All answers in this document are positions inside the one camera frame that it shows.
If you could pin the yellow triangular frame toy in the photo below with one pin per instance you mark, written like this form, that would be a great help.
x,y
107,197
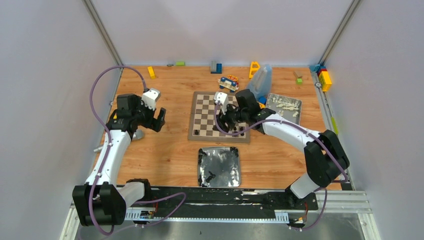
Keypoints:
x,y
254,67

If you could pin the blue grey block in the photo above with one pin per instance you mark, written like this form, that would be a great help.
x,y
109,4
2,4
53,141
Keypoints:
x,y
216,68

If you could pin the wooden chessboard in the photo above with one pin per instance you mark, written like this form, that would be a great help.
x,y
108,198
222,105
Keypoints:
x,y
202,119

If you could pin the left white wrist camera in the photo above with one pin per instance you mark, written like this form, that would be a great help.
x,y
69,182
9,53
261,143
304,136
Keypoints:
x,y
150,98

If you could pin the silver tray white pieces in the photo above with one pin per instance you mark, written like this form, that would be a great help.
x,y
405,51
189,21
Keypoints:
x,y
287,107

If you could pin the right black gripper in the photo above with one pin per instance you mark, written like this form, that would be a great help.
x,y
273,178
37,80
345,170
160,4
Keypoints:
x,y
223,119

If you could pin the yellow block far left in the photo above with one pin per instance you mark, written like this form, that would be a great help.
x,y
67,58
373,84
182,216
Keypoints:
x,y
151,72

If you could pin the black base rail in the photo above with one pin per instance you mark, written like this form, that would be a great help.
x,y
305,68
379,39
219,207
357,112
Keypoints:
x,y
209,204

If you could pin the grey cylinder tube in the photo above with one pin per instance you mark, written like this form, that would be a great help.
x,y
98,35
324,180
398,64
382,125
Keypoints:
x,y
136,136

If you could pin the silver tray black pieces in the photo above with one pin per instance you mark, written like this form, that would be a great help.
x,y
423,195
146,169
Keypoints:
x,y
218,167

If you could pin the red yellow blue block toy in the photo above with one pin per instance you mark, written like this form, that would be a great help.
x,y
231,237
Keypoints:
x,y
262,101

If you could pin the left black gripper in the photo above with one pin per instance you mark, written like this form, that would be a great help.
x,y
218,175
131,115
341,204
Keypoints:
x,y
151,117

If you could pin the colourful toy car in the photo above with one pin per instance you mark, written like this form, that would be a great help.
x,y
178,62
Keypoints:
x,y
229,82

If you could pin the translucent blue plastic container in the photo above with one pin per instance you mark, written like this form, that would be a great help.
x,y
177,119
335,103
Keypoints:
x,y
261,83

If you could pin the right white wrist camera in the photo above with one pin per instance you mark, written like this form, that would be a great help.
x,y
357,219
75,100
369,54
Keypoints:
x,y
222,99

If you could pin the yellow red blue brick stack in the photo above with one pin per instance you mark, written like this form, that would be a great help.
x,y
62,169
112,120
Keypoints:
x,y
323,76

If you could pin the wooden brown block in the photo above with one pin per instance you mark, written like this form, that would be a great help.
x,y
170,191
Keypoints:
x,y
297,74

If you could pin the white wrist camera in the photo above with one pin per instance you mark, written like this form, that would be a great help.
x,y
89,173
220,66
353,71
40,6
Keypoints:
x,y
222,99
150,98

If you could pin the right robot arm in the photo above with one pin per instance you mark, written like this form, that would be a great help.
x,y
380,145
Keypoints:
x,y
325,157

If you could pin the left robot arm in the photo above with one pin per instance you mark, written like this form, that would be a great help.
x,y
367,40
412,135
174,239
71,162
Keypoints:
x,y
98,202

